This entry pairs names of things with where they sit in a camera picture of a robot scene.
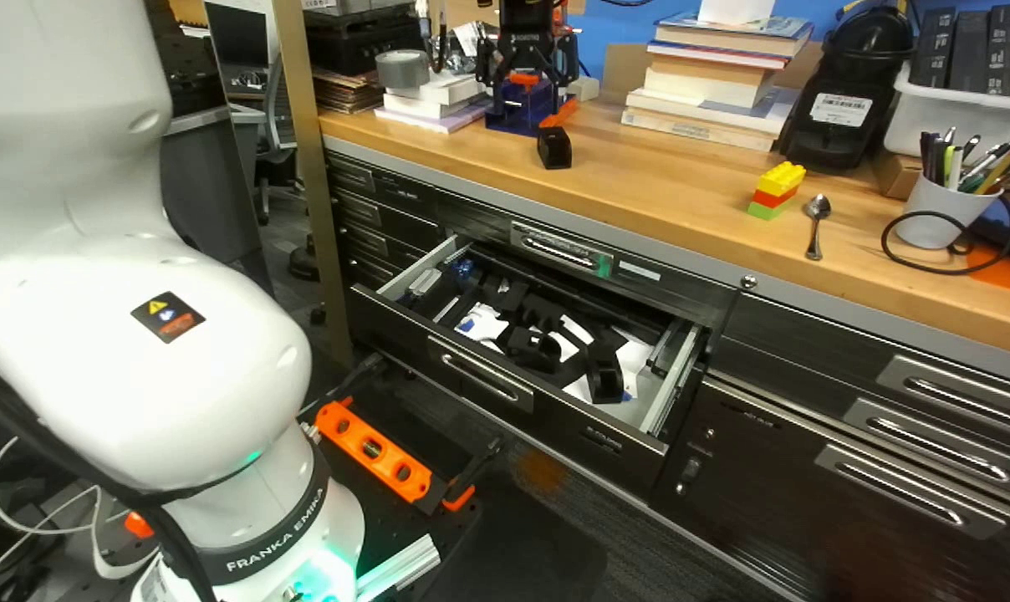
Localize black metal drawer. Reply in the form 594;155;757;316
350;224;732;494

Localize wooden post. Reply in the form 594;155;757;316
269;0;354;381

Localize small black printed block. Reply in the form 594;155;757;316
536;127;572;170

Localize metal spoon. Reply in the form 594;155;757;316
803;194;832;261

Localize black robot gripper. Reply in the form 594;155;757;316
498;0;579;84

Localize grey metal bowl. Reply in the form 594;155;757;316
374;49;430;92

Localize orange spirit level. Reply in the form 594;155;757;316
313;397;476;514

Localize black parts in drawer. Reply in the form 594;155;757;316
446;259;648;405

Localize stack of books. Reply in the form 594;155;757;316
621;17;808;151

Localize colourful lego brick stack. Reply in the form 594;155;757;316
744;161;806;220

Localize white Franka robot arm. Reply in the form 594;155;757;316
0;0;440;602

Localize black tool cabinet workbench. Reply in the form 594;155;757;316
327;151;1010;602

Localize black coiled cable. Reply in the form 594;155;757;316
876;204;1010;279

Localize black bag with label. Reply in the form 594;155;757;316
774;3;912;168

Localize white storage bin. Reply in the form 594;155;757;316
879;0;1010;161

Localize white cup with pens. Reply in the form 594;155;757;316
891;130;1010;251

